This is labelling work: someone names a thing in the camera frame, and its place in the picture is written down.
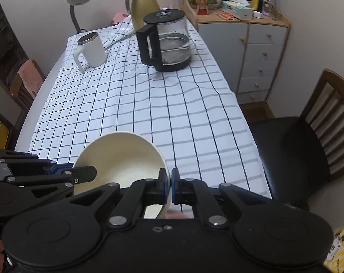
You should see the cream plastic bowl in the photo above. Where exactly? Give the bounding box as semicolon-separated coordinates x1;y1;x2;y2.
72;131;173;220

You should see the yellow cushion chair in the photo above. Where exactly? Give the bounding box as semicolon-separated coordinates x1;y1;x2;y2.
0;114;18;150

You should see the checkered white tablecloth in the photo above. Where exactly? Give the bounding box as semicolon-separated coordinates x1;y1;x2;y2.
26;18;271;197

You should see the wooden chair with pink towel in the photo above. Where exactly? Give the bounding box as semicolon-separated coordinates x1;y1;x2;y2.
10;60;46;112

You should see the dark wooden chair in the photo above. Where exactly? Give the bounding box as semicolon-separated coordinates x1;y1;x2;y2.
249;69;344;209

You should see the glass electric kettle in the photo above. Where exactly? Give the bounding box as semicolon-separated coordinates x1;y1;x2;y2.
136;9;192;72

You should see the grey drawer cabinet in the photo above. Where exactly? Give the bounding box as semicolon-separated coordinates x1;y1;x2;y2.
183;0;290;104

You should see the pink cloth on table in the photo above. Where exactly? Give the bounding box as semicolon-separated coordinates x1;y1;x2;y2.
110;12;130;26

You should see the yellow cartoon tissue box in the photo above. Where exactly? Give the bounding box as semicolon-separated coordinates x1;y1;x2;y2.
324;227;344;273

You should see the gold thermos jug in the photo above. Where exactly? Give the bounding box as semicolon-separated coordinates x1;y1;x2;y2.
125;0;160;31

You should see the tissue pack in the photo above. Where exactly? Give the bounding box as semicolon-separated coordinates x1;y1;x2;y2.
222;0;253;21

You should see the white mug with handle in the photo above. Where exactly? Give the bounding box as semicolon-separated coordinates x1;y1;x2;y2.
73;31;107;73

